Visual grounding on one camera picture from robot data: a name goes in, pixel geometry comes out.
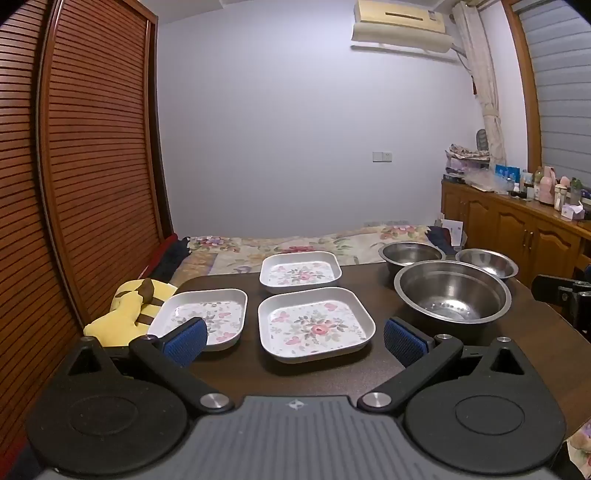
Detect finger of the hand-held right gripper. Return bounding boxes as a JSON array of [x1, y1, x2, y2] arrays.
[[531, 274, 579, 306]]

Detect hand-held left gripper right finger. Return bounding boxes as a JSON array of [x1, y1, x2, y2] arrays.
[[357, 316, 536, 413]]

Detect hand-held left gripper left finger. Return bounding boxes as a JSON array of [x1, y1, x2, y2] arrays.
[[55, 318, 235, 413]]

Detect square floral plate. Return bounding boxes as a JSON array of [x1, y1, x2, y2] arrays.
[[257, 287, 376, 364], [259, 251, 342, 295], [147, 288, 248, 352]]

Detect small stainless steel bowl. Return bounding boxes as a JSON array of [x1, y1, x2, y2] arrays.
[[378, 241, 447, 278], [455, 248, 519, 280]]

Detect large stainless steel bowl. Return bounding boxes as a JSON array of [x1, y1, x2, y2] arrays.
[[394, 260, 512, 329]]

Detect yellow plush toy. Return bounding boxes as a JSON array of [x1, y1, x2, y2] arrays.
[[83, 278, 180, 348]]

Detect wooden sideboard cabinet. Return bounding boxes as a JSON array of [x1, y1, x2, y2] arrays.
[[441, 179, 591, 296]]

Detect red and navy clothing pile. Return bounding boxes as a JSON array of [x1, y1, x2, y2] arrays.
[[148, 234, 191, 287]]

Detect pink bottle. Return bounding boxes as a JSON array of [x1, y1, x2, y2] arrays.
[[538, 166, 557, 204]]

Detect floral bed blanket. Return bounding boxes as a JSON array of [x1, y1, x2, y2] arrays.
[[171, 224, 444, 287]]

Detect dark blue cloth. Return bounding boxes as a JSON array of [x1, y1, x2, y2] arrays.
[[425, 225, 455, 254]]

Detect white paper sheet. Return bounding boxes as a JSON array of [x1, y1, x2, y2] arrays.
[[442, 217, 465, 247]]

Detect clear plastic bag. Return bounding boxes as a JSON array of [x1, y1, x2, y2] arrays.
[[464, 168, 509, 193]]

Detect floral bed sheet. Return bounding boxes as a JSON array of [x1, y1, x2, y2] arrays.
[[567, 422, 591, 468]]

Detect pile of folded fabrics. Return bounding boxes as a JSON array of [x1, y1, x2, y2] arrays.
[[443, 144, 492, 185]]

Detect grey window blinds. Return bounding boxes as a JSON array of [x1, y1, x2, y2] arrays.
[[512, 0, 591, 185]]

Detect wooden louvered wardrobe door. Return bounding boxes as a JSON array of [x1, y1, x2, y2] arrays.
[[0, 0, 84, 462], [37, 0, 174, 324]]

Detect cream lace curtain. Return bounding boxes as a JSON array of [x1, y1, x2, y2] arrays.
[[451, 1, 508, 169]]

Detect wooden window frame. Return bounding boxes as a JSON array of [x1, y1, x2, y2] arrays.
[[501, 0, 544, 172]]

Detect beige wall air conditioner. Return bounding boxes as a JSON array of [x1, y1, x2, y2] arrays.
[[352, 0, 455, 52]]

